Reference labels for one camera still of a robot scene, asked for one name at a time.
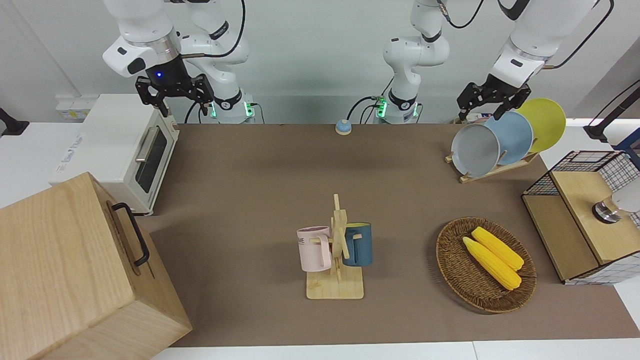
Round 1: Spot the wooden plate rack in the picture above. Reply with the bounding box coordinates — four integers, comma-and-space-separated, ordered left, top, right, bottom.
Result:
445, 150, 541, 184

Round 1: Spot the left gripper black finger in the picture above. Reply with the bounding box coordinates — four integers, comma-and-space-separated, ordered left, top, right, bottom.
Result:
456, 82, 490, 121
495, 86, 532, 121

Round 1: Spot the white bulb with metal collar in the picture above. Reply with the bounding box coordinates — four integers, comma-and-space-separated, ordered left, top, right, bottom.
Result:
592, 190, 640, 224

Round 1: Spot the white wall socket box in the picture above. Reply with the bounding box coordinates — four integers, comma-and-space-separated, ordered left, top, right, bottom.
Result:
55, 95, 99, 121

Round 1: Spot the brown wicker basket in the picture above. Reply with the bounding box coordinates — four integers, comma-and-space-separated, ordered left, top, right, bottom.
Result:
436, 216, 537, 314

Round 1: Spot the gray plate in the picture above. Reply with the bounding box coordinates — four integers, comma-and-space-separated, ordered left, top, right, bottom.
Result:
451, 123, 501, 178

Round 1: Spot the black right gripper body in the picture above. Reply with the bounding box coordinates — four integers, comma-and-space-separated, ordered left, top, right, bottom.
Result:
142, 55, 207, 98

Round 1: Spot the brown table mat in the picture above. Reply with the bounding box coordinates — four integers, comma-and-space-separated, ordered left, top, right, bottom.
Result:
134, 123, 640, 348

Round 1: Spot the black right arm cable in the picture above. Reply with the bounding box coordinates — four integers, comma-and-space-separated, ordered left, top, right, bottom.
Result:
182, 0, 247, 60

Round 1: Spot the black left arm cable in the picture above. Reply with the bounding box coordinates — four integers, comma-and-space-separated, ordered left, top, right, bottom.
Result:
542, 0, 615, 70

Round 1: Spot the yellow plate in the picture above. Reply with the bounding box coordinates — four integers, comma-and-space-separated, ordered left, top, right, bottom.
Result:
515, 98, 567, 154

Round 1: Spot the white toaster oven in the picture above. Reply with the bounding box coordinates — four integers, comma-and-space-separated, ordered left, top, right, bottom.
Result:
49, 94, 180, 217

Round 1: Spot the blue metal frame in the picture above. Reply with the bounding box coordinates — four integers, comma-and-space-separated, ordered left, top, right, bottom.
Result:
614, 129, 640, 171

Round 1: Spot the light blue plate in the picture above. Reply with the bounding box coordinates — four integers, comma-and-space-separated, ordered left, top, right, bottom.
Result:
482, 111, 534, 166

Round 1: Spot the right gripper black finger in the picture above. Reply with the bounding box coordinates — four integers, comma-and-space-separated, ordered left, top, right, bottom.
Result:
135, 76, 170, 119
189, 74, 216, 117

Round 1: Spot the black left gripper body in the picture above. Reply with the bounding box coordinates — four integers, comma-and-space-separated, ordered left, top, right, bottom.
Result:
486, 75, 531, 98

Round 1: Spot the dark blue mug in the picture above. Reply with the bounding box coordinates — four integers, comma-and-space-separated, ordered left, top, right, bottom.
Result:
343, 222, 373, 267

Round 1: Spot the pink mug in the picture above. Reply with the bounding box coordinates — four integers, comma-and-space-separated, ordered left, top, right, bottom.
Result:
297, 226, 333, 273

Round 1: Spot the wire and wood shelf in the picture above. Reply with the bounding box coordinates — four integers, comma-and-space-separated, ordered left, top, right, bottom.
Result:
521, 150, 640, 286

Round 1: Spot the black camera stand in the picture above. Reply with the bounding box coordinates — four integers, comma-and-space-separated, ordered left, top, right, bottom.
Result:
0, 107, 30, 138
583, 80, 640, 143

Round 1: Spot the wooden mug tree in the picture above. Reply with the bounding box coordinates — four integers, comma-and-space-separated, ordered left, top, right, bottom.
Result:
306, 194, 365, 300

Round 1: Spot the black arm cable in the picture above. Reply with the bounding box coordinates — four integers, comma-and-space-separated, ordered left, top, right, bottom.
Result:
542, 0, 615, 70
182, 0, 247, 60

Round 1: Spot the black cabinet handle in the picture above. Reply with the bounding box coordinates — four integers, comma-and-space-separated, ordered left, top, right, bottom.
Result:
111, 202, 151, 267

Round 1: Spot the yellow corn cob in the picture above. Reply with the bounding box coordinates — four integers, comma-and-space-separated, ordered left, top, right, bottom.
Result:
472, 226, 525, 271
462, 236, 522, 291

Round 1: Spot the wooden cabinet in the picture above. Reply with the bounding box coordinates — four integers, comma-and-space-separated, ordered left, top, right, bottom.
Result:
0, 172, 193, 360

